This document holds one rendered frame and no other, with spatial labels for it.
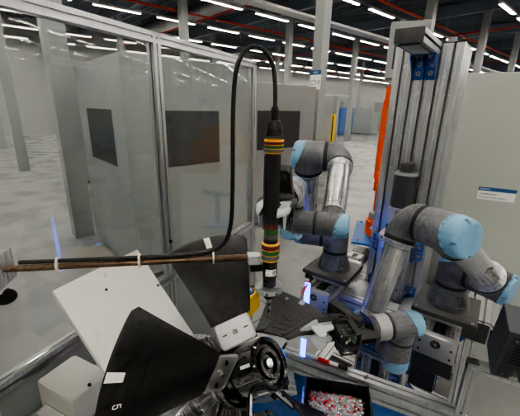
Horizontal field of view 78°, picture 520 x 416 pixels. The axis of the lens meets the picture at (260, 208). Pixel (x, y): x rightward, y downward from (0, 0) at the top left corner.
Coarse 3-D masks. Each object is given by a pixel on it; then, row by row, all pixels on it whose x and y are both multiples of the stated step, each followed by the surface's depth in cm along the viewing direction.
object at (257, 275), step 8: (248, 256) 76; (256, 256) 76; (248, 264) 76; (256, 264) 76; (256, 272) 77; (256, 280) 78; (256, 288) 78; (264, 288) 79; (272, 288) 79; (280, 288) 79
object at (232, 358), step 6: (228, 354) 71; (234, 354) 72; (222, 360) 70; (228, 360) 71; (234, 360) 72; (216, 366) 69; (222, 366) 71; (228, 366) 72; (216, 372) 70; (228, 372) 72; (210, 378) 69; (216, 378) 71; (222, 378) 72; (228, 378) 73; (210, 384) 70; (222, 384) 72; (210, 390) 70; (216, 390) 72
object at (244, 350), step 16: (224, 352) 79; (240, 352) 75; (256, 352) 72; (272, 352) 76; (256, 368) 70; (272, 368) 75; (240, 384) 72; (256, 384) 70; (272, 384) 72; (224, 400) 74; (240, 400) 76
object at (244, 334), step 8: (232, 320) 81; (240, 320) 81; (248, 320) 81; (216, 328) 80; (224, 328) 80; (232, 328) 80; (240, 328) 80; (248, 328) 80; (232, 336) 79; (240, 336) 79; (248, 336) 79; (224, 344) 79; (232, 344) 78
